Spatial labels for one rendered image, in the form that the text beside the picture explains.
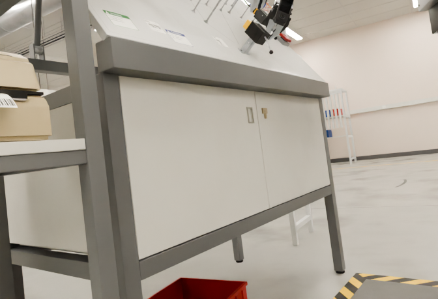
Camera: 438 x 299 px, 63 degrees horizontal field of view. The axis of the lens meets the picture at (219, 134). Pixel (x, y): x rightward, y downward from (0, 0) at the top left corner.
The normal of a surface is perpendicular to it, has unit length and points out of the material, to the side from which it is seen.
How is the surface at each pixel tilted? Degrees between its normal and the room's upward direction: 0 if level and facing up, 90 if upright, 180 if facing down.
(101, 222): 90
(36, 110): 90
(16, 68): 72
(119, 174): 90
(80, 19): 90
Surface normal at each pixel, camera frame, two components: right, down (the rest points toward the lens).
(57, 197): -0.61, 0.04
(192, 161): 0.78, -0.13
